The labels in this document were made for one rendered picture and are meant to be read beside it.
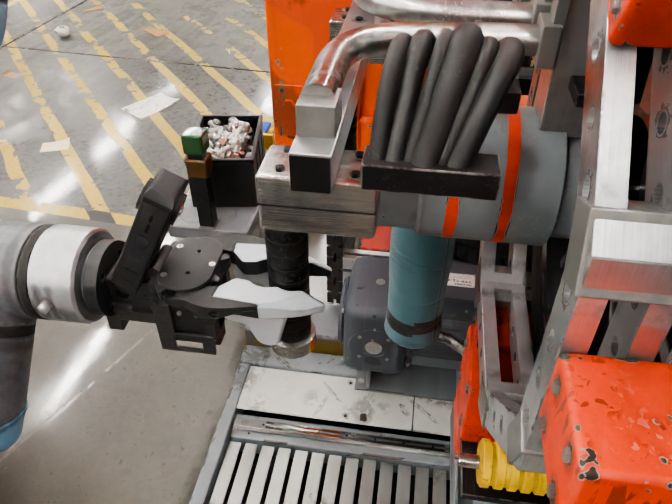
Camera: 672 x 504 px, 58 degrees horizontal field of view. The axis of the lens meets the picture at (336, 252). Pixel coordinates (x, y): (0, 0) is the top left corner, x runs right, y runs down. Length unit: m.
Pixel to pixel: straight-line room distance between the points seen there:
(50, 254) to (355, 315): 0.66
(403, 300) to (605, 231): 0.53
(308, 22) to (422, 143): 0.68
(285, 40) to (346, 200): 0.66
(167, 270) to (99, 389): 1.08
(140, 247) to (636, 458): 0.38
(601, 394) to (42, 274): 0.45
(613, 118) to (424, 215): 0.25
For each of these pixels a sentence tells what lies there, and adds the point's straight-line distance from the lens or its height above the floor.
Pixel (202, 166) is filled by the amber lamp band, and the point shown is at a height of 0.60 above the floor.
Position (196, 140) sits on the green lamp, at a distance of 1.13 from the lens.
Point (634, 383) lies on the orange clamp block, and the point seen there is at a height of 0.88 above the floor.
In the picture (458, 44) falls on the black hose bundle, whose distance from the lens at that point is 0.41.
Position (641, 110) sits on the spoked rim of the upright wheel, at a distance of 0.67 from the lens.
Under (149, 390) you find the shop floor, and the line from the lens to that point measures 1.56.
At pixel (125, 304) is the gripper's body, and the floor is 0.79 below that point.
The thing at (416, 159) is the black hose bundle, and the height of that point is 0.98.
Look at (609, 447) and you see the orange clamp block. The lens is 0.39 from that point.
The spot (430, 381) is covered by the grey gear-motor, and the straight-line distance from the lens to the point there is 1.42.
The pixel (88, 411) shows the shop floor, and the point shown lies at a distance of 1.57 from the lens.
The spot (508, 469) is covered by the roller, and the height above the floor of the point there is 0.53.
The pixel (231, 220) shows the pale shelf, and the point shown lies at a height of 0.45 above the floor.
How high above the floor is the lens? 1.18
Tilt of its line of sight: 39 degrees down
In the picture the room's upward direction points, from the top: straight up
